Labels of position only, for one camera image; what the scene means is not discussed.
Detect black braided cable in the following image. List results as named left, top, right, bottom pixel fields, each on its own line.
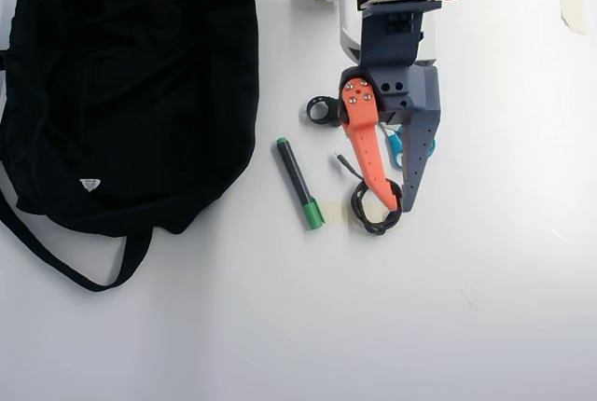
left=333, top=152, right=403, bottom=236

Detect black strap ring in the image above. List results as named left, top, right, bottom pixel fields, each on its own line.
left=306, top=95, right=344, bottom=128

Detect torn beige tape piece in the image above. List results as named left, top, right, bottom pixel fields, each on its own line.
left=558, top=0, right=588, bottom=36

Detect blue handled scissors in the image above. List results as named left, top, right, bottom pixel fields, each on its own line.
left=376, top=121, right=437, bottom=170

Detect long beige tape strip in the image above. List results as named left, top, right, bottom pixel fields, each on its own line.
left=321, top=198, right=391, bottom=228

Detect black fabric bag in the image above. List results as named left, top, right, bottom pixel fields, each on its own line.
left=0, top=0, right=261, bottom=294

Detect dark blue wrist camera mount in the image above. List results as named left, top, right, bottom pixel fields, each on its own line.
left=357, top=0, right=443, bottom=67

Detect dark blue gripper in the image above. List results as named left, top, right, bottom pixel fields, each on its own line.
left=339, top=63, right=442, bottom=214

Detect black marker with green cap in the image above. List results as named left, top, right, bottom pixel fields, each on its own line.
left=273, top=137, right=326, bottom=231

